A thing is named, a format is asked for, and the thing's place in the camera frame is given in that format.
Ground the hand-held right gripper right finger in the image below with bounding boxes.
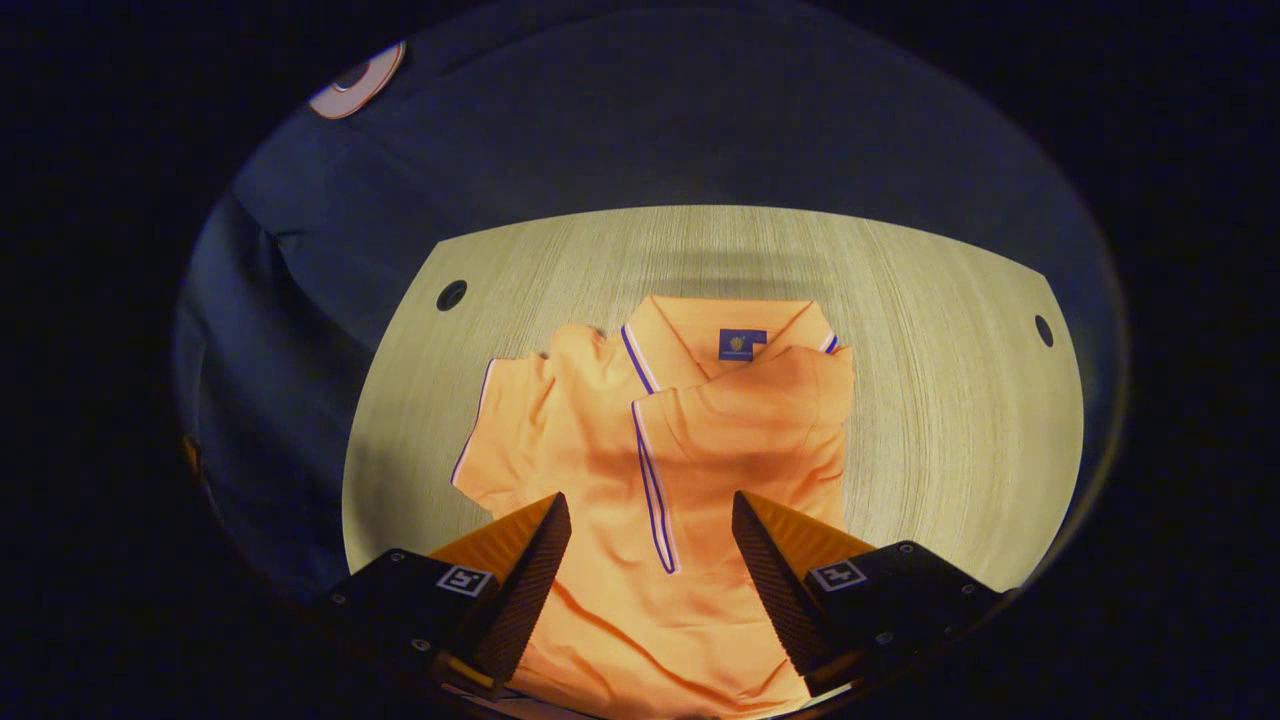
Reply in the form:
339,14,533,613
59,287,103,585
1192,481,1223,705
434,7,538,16
730,490,1006,698

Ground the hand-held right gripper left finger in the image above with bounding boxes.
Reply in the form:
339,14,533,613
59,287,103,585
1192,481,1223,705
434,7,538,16
318,492,573,701

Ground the orange polo T-shirt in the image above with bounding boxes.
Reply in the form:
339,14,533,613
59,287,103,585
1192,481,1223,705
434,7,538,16
450,293,856,720

